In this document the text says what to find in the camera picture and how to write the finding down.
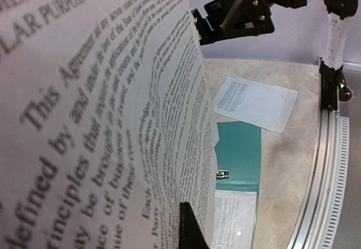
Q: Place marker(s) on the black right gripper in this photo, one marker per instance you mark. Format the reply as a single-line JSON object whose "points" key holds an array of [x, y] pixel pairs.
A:
{"points": [[229, 19]]}

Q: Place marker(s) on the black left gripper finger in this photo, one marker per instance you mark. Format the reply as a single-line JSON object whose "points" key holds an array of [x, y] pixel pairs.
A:
{"points": [[190, 235]]}

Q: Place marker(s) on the printed text page sheet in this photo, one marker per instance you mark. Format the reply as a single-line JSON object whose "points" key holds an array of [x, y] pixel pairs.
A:
{"points": [[235, 213]]}

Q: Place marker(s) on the green file folder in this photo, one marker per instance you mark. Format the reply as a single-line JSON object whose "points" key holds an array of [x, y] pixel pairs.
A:
{"points": [[239, 151]]}

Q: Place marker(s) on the metal folder clip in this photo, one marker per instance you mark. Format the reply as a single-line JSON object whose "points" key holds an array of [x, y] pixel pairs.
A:
{"points": [[222, 174]]}

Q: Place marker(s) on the white paper stack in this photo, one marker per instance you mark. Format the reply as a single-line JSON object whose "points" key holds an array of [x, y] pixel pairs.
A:
{"points": [[265, 106]]}

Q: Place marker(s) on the aluminium front rail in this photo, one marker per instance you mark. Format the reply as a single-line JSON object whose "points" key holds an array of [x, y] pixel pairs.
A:
{"points": [[317, 222]]}

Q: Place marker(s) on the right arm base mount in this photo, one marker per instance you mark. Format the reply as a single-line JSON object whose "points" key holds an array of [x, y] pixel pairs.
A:
{"points": [[333, 87]]}

